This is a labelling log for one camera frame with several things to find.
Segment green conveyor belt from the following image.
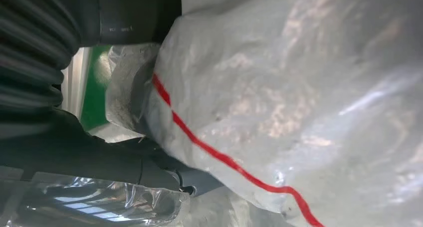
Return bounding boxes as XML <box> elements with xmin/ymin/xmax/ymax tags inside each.
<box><xmin>80</xmin><ymin>45</ymin><xmax>114</xmax><ymax>132</ymax></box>

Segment aluminium conveyor frame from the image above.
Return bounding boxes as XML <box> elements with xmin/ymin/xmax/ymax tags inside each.
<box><xmin>60</xmin><ymin>47</ymin><xmax>92</xmax><ymax>120</ymax></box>

